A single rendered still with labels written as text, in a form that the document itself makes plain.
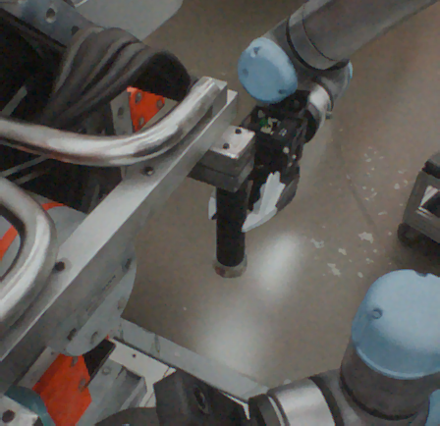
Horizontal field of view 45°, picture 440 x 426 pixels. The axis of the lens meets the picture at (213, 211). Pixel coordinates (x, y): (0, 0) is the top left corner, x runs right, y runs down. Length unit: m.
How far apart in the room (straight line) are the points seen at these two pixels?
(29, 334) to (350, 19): 0.42
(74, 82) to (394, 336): 0.35
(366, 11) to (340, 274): 1.19
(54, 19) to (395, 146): 1.75
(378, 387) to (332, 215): 1.42
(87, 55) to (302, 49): 0.24
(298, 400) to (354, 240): 1.32
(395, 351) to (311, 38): 0.35
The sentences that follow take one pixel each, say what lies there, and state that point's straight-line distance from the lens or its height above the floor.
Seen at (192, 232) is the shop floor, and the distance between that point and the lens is 1.75.
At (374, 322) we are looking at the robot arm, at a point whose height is 0.96.
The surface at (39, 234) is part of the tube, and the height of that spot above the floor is 1.01.
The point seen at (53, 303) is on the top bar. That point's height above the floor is 0.98.
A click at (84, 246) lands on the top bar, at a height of 0.98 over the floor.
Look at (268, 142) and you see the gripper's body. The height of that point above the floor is 0.89.
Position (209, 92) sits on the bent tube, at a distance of 0.51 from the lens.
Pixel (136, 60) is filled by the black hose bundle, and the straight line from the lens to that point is 0.51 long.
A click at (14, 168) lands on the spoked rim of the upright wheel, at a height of 0.82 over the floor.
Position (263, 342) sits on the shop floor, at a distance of 1.51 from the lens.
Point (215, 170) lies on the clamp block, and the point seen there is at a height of 0.93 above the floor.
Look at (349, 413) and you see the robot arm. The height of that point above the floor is 0.84.
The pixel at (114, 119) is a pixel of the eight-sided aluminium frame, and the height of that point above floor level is 0.87.
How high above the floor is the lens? 1.28
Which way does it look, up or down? 45 degrees down
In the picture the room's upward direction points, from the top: straight up
